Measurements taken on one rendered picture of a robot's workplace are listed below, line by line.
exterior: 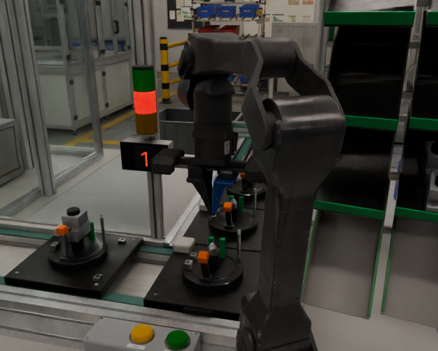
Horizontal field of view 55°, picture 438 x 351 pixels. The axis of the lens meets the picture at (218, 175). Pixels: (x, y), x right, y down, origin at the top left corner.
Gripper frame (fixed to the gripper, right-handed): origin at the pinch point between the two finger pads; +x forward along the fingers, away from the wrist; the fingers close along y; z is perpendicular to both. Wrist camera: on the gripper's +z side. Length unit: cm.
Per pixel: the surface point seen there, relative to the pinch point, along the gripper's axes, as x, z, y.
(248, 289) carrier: 28.4, 15.7, -3.9
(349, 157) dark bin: 0.2, 25.6, -22.3
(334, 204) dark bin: 4.7, 11.4, -19.5
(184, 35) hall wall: 27, 1073, 346
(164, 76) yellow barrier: 78, 665, 255
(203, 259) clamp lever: 19.0, 10.5, 4.7
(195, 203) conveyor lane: 29, 58, 20
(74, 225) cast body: 19.2, 17.8, 37.9
